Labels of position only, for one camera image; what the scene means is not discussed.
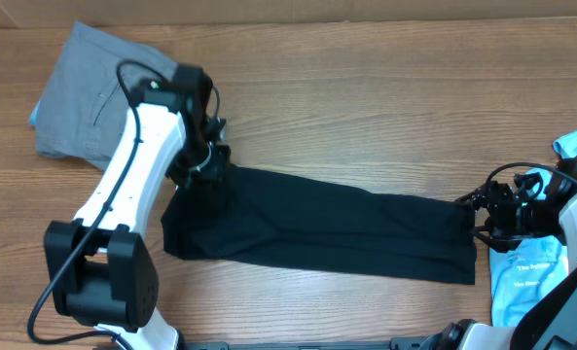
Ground grey folded trousers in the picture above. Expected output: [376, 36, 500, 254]
[34, 22, 177, 170]

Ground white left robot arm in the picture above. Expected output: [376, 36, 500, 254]
[26, 59, 231, 349]

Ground light blue t-shirt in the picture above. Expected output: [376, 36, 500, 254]
[488, 130, 577, 327]

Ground black t-shirt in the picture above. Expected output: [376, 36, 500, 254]
[162, 166, 477, 285]

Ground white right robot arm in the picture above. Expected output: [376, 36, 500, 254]
[420, 156, 577, 350]

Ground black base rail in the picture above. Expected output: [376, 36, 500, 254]
[184, 333, 441, 350]

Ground light blue cloth under trousers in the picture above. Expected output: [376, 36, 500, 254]
[28, 101, 41, 127]

